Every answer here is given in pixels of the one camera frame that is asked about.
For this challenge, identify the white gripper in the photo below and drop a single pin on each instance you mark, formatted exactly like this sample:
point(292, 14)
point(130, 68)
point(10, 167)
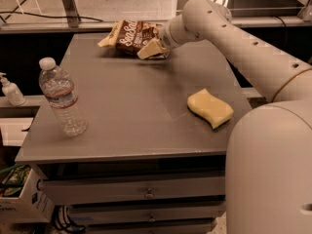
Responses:
point(165, 38)

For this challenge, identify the brown chip bag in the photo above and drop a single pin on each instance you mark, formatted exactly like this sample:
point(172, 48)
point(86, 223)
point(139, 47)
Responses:
point(129, 36)

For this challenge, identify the clear plastic water bottle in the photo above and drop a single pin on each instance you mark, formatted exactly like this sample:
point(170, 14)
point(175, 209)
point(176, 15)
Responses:
point(59, 90)

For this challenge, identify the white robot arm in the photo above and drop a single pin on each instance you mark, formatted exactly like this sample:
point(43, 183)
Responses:
point(268, 176)

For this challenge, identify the white pump dispenser bottle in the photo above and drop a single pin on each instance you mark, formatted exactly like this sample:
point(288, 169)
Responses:
point(11, 91)

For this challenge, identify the yellow sponge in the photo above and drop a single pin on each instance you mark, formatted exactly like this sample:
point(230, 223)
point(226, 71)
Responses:
point(212, 109)

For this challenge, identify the grey drawer cabinet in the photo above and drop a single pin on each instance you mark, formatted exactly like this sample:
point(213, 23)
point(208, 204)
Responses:
point(139, 124)

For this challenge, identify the top grey drawer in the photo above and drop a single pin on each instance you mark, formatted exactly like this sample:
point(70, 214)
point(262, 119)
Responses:
point(91, 191)

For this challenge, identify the grey drawer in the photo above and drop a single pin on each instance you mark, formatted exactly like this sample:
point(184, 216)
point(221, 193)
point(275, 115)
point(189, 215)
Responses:
point(91, 191)
point(147, 212)
point(184, 226)

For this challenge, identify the middle grey drawer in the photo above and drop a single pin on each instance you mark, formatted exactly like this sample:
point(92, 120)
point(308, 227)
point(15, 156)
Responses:
point(147, 212)

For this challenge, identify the bottom grey drawer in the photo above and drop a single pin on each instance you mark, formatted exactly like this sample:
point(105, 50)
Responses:
point(184, 226)

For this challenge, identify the white cardboard box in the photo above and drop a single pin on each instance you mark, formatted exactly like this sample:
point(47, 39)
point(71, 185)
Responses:
point(21, 200)

